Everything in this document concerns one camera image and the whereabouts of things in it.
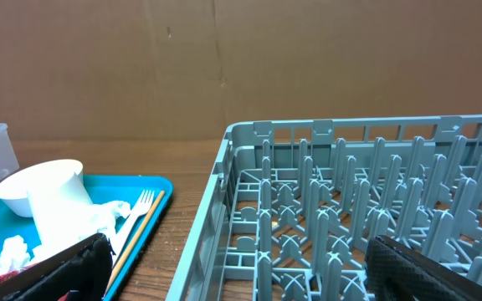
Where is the white paper cup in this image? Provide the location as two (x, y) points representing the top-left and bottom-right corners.
(27, 169), (92, 247)

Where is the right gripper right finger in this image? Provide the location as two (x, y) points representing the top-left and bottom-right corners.
(365, 235), (482, 301)

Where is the teal serving tray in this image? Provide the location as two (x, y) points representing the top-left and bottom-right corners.
(0, 175), (173, 300)

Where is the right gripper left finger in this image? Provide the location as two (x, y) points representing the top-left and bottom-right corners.
(0, 233), (112, 301)

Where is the grey dishwasher rack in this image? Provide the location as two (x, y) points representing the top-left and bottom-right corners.
(167, 115), (482, 300)

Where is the white plastic fork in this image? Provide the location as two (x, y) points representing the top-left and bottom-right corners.
(111, 190), (155, 266)

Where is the wooden chopstick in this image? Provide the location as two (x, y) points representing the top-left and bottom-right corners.
(105, 191), (165, 294)

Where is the twisted white napkin lower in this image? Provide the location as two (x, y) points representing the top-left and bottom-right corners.
(0, 235), (31, 276)

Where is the white bowl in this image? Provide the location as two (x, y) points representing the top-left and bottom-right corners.
(0, 159), (84, 217)

